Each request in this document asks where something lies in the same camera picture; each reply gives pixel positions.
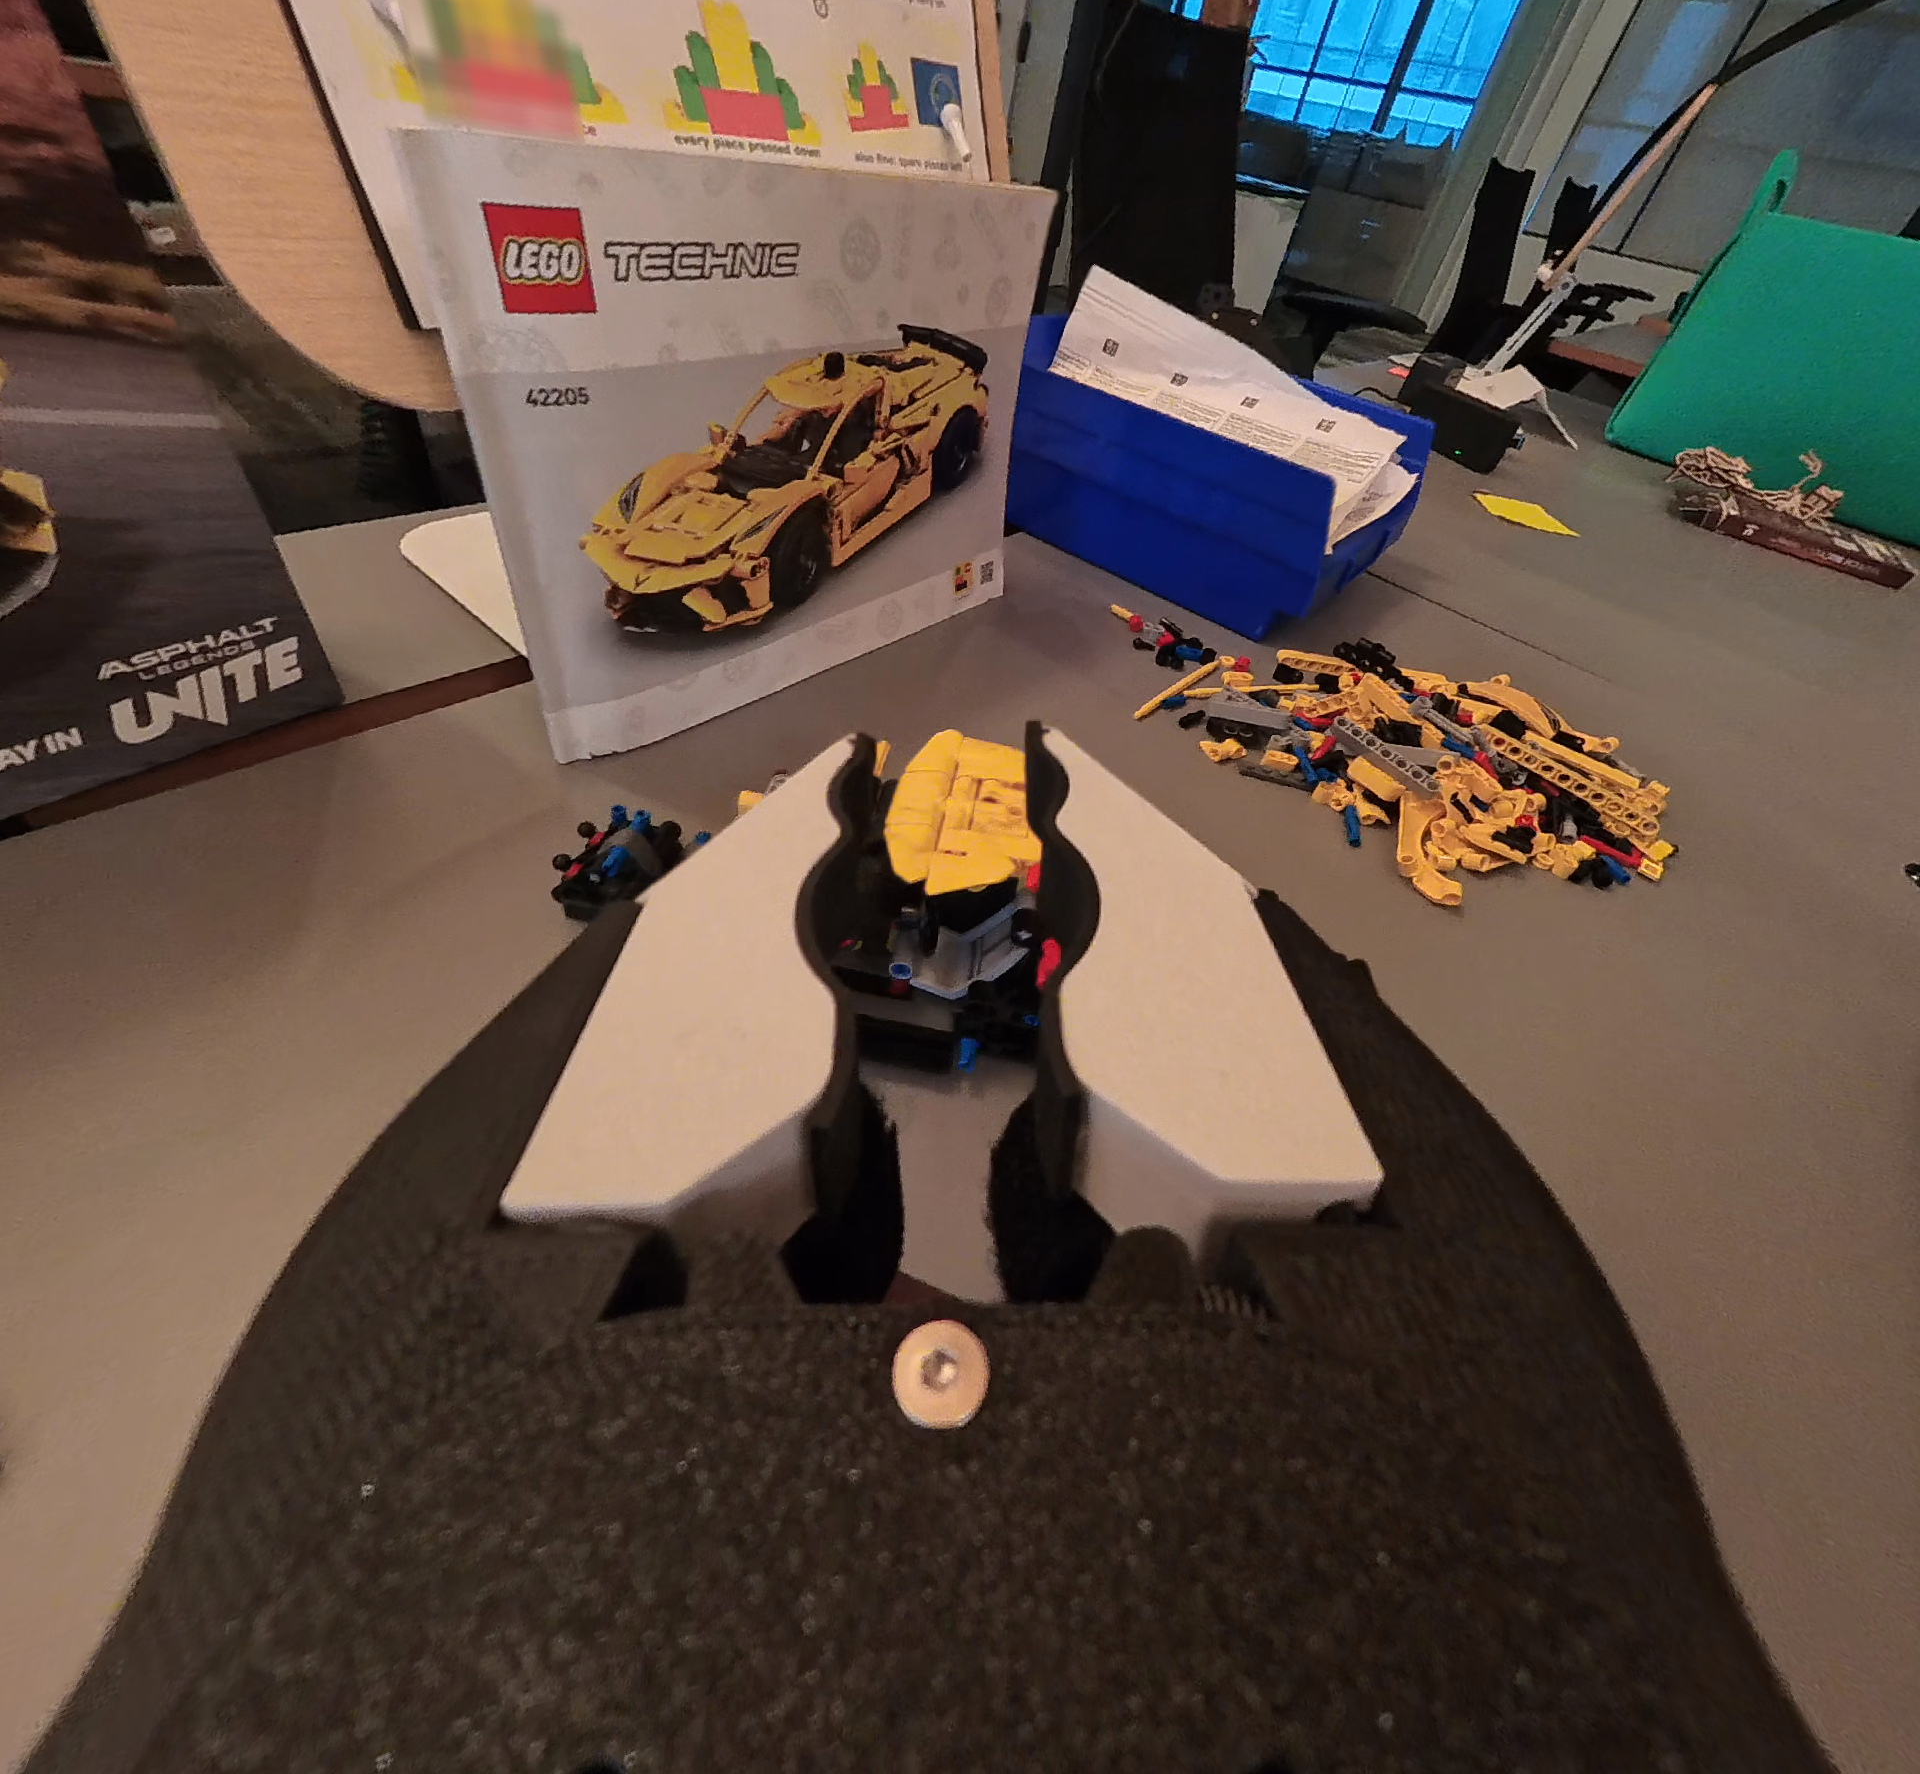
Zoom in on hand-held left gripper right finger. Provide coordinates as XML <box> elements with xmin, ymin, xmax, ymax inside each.
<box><xmin>984</xmin><ymin>721</ymin><xmax>1386</xmax><ymax>1303</ymax></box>

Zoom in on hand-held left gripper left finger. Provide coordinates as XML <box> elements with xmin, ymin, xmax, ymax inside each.
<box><xmin>498</xmin><ymin>733</ymin><xmax>908</xmax><ymax>1303</ymax></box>

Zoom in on partly built toy car chassis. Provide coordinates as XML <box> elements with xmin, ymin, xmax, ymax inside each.
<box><xmin>734</xmin><ymin>726</ymin><xmax>1084</xmax><ymax>1074</ymax></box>

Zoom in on black brick assembly blue pins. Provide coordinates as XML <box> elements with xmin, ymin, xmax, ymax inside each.
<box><xmin>549</xmin><ymin>802</ymin><xmax>713</xmax><ymax>923</ymax></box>

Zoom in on pile of loose bricks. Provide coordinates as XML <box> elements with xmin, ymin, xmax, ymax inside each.
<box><xmin>1110</xmin><ymin>603</ymin><xmax>1679</xmax><ymax>910</ymax></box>

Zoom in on toy car instruction booklet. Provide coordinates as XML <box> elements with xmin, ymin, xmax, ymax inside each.
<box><xmin>395</xmin><ymin>123</ymin><xmax>1059</xmax><ymax>767</ymax></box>

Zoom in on white stand base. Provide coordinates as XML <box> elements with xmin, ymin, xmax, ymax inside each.
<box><xmin>400</xmin><ymin>510</ymin><xmax>528</xmax><ymax>658</ymax></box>

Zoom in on blue plastic bin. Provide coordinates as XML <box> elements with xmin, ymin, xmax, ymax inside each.
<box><xmin>1001</xmin><ymin>310</ymin><xmax>1438</xmax><ymax>641</ymax></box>

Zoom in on white paper sheets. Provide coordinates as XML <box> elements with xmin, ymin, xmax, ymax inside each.
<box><xmin>1049</xmin><ymin>265</ymin><xmax>1419</xmax><ymax>549</ymax></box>

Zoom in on black device green light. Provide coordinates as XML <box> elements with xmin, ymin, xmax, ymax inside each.
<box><xmin>1395</xmin><ymin>356</ymin><xmax>1528</xmax><ymax>474</ymax></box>

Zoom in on toy car set box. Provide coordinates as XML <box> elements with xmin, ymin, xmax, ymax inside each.
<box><xmin>0</xmin><ymin>0</ymin><xmax>344</xmax><ymax>822</ymax></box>

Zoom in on wooden skeleton model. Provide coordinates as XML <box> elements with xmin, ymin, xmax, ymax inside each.
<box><xmin>1665</xmin><ymin>445</ymin><xmax>1920</xmax><ymax>591</ymax></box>

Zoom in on green folding box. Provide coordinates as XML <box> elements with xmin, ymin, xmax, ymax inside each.
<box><xmin>1606</xmin><ymin>148</ymin><xmax>1920</xmax><ymax>549</ymax></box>

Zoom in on wooden board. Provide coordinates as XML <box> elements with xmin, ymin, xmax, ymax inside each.
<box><xmin>29</xmin><ymin>0</ymin><xmax>1014</xmax><ymax>409</ymax></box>

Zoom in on paned window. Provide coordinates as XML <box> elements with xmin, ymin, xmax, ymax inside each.
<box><xmin>1169</xmin><ymin>0</ymin><xmax>1579</xmax><ymax>147</ymax></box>

